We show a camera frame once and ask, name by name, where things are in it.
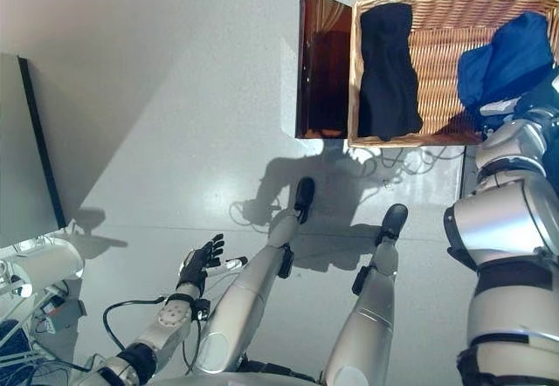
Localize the rectangular wicker laundry basket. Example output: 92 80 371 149
347 0 559 149

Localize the silver robot torso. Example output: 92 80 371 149
148 370 324 386

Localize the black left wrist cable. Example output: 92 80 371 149
103 297 204 376

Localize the cluttered equipment cart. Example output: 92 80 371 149
0 237 88 386

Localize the grey cabinet with black edge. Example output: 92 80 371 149
0 52 67 247

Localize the black garment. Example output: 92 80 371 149
357 3 424 141

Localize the silver right robot leg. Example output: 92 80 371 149
322 203 410 386

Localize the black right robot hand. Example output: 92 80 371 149
479 73 559 134

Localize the glossy brown stool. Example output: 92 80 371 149
294 0 355 140

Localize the blue garment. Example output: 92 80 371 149
457 11 559 114

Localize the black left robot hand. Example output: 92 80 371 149
176 233 249 298

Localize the white cylindrical device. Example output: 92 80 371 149
17 241 84 291

